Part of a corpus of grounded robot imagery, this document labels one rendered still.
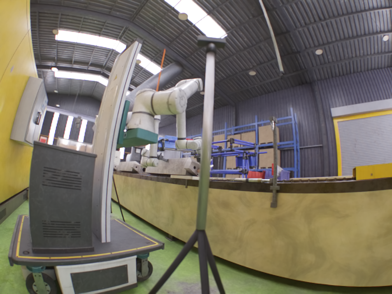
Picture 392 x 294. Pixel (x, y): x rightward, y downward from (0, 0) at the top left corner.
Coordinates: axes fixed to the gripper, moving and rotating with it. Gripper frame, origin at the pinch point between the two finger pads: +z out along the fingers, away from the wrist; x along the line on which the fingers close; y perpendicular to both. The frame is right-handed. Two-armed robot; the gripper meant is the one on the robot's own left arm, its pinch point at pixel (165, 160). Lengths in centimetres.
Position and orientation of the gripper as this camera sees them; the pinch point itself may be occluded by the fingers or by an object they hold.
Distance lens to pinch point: 214.6
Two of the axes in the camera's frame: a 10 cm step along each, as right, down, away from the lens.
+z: 7.1, 3.5, 6.1
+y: 1.9, -9.3, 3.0
